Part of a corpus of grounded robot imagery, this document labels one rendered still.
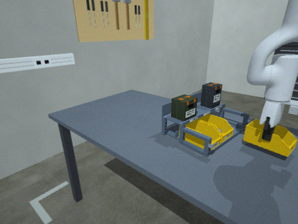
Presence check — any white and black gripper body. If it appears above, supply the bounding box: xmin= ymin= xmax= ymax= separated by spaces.
xmin=259 ymin=98 xmax=285 ymax=128

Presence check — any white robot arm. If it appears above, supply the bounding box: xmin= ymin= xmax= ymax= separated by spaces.
xmin=247 ymin=0 xmax=298 ymax=115

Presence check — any olive green case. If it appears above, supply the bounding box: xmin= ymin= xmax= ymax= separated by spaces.
xmin=171 ymin=95 xmax=198 ymax=121

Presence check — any yellow open-front bin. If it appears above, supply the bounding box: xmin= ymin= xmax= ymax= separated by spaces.
xmin=185 ymin=120 xmax=221 ymax=149
xmin=244 ymin=119 xmax=297 ymax=157
xmin=197 ymin=114 xmax=232 ymax=142

